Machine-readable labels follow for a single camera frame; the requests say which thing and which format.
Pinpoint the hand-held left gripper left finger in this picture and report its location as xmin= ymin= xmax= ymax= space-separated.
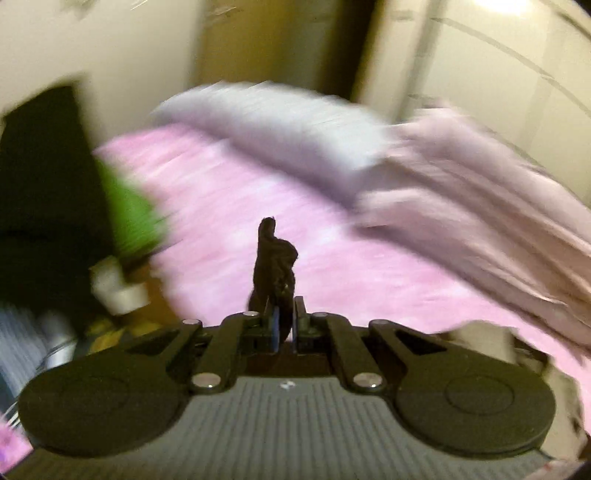
xmin=124 ymin=305 xmax=280 ymax=394

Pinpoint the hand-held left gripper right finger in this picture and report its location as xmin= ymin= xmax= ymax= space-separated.
xmin=294 ymin=296 xmax=444 ymax=393

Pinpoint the dark striped shirt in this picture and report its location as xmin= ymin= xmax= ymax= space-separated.
xmin=0 ymin=307 xmax=52 ymax=421

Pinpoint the pink floral bed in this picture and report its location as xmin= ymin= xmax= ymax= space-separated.
xmin=0 ymin=122 xmax=591 ymax=462

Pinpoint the light grey cloth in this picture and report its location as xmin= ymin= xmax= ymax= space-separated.
xmin=90 ymin=256 xmax=151 ymax=315

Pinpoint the green garment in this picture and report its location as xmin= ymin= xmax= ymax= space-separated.
xmin=95 ymin=159 xmax=170 ymax=265

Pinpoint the grey striped pillow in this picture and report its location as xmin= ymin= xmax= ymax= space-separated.
xmin=151 ymin=80 xmax=394 ymax=209

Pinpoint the pink folded quilt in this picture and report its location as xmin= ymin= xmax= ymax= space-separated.
xmin=355 ymin=106 xmax=591 ymax=366

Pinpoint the dark cloth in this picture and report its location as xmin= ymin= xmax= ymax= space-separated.
xmin=0 ymin=83 xmax=119 ymax=320

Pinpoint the wooden door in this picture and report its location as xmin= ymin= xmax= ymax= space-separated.
xmin=198 ymin=0 xmax=352 ymax=93

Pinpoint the cream wardrobe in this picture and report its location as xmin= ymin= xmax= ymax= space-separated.
xmin=360 ymin=0 xmax=591 ymax=204

